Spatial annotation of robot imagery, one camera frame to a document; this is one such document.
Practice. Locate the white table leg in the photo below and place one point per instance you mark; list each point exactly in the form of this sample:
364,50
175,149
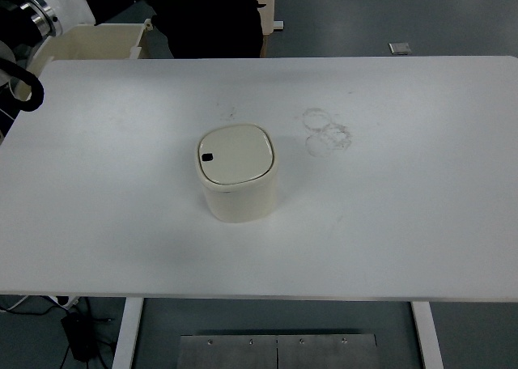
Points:
126,336
426,336

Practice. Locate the person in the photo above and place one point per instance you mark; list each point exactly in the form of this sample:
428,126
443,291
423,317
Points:
210,21

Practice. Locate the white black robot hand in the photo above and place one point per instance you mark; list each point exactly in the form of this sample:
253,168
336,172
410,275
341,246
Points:
70,5

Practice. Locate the grey metal plate with screws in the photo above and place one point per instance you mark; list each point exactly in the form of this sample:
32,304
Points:
277,353

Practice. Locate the large cream plastic container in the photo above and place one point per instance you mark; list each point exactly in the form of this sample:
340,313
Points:
97,41

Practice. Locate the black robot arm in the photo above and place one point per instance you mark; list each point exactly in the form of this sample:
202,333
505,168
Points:
16,25

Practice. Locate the small grey floor plate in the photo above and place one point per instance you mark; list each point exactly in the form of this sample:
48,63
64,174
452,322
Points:
400,48

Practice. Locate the black power adapter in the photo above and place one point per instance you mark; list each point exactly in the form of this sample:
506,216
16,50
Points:
77,340

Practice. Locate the white floor bar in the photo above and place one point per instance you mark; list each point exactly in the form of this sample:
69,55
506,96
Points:
280,25

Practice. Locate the small cream lidded trash bin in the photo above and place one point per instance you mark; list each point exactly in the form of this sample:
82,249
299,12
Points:
243,203

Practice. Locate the tall cream trash bin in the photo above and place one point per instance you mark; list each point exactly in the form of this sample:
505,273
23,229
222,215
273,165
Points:
267,5

